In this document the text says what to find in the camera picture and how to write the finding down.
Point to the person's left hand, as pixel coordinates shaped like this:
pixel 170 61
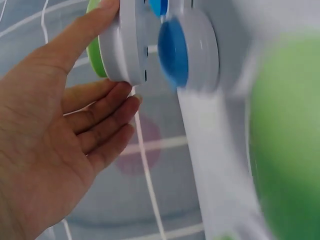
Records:
pixel 37 140

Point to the person's left thumb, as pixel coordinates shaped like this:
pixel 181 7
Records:
pixel 82 32

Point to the white round piece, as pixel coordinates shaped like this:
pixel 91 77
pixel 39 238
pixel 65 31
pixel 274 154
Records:
pixel 156 6
pixel 200 50
pixel 112 50

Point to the white round piece, blue cap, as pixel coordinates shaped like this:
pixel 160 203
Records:
pixel 156 6
pixel 200 50

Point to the large white and green object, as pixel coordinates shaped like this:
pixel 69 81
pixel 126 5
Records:
pixel 287 125

